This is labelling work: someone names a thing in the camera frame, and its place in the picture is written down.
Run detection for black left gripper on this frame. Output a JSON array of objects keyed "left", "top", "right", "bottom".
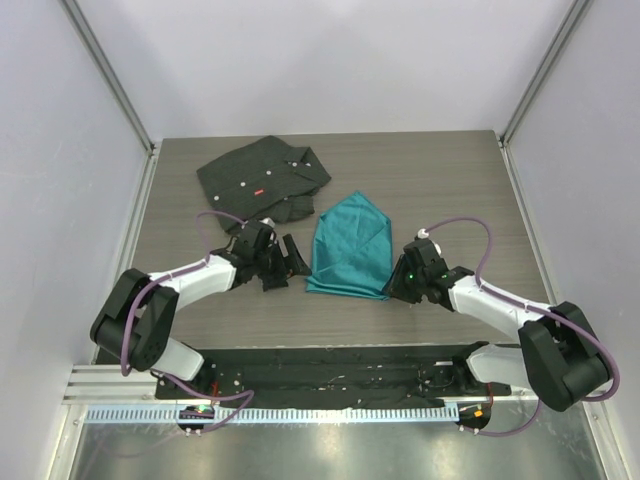
[{"left": 253, "top": 235, "right": 310, "bottom": 291}]

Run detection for teal satin napkin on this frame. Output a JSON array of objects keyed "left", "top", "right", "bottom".
[{"left": 306, "top": 191, "right": 394, "bottom": 301}]

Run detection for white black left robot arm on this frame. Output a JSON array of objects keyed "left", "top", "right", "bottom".
[{"left": 90, "top": 220, "right": 311, "bottom": 399}]

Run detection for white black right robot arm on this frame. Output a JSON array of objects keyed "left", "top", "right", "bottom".
[{"left": 385, "top": 238, "right": 616, "bottom": 412}]

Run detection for dark pinstriped shirt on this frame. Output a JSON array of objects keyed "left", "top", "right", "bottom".
[{"left": 197, "top": 136, "right": 331, "bottom": 234}]

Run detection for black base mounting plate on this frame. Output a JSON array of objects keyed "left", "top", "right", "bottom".
[{"left": 154, "top": 342, "right": 514, "bottom": 409}]

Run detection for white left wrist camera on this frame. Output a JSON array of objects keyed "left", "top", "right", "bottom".
[{"left": 261, "top": 217, "right": 275, "bottom": 236}]

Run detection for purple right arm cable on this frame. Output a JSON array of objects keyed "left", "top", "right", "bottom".
[{"left": 417, "top": 216, "right": 620, "bottom": 439}]

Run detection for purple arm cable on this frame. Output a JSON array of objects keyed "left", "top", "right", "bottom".
[
  {"left": 121, "top": 210, "right": 256, "bottom": 436},
  {"left": 417, "top": 216, "right": 620, "bottom": 439}
]

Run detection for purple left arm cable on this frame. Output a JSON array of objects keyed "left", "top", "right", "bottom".
[{"left": 121, "top": 210, "right": 256, "bottom": 436}]

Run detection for white slotted cable duct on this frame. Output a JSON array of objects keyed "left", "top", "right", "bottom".
[{"left": 85, "top": 403, "right": 459, "bottom": 425}]

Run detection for aluminium frame rail right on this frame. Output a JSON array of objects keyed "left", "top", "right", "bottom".
[{"left": 498, "top": 0, "right": 593, "bottom": 148}]

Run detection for aluminium frame post left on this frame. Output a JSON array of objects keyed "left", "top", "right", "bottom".
[{"left": 59, "top": 0, "right": 155, "bottom": 155}]

